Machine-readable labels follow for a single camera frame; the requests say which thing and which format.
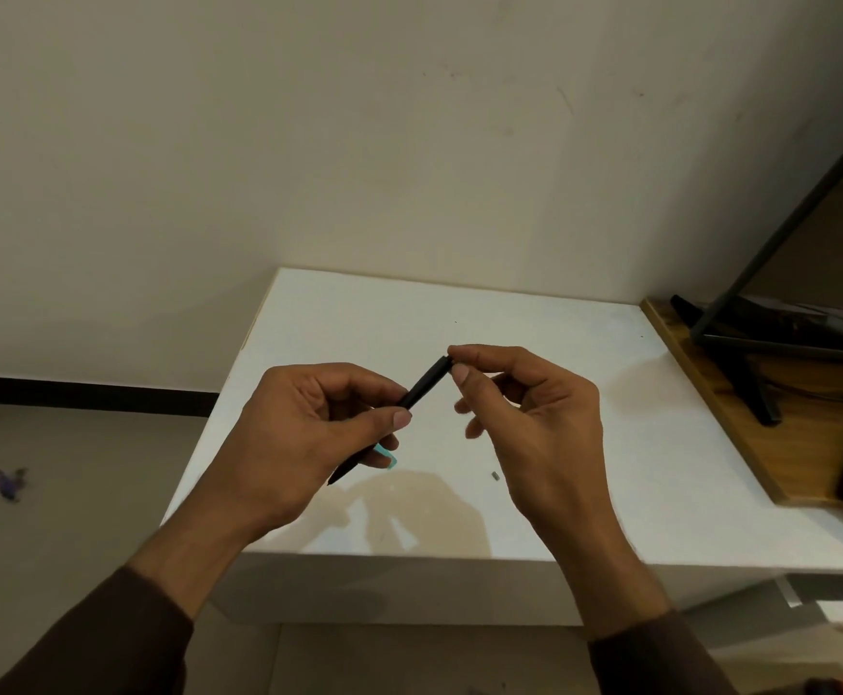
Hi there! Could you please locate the person's left hand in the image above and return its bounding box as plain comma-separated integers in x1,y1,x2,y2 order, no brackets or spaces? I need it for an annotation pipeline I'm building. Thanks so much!
200,362,414,547

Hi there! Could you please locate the person's right hand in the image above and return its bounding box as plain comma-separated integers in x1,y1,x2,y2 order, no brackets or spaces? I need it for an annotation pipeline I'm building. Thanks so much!
447,344,616,530

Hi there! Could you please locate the black pen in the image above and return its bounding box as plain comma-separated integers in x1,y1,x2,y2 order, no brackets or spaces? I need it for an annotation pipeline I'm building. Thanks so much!
326,356,456,487

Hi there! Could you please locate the person's left forearm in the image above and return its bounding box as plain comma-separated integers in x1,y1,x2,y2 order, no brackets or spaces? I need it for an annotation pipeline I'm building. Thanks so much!
0,488,277,695

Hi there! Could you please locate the person's right forearm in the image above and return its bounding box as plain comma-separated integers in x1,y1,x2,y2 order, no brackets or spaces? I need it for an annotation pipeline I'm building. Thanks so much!
540,499,739,695

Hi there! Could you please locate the wooden desk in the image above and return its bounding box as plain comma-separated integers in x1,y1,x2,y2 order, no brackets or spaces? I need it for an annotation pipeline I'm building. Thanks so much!
640,295,843,508

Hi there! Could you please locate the black monitor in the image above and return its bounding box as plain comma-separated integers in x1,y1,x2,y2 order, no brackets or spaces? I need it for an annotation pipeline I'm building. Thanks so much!
670,107,843,428

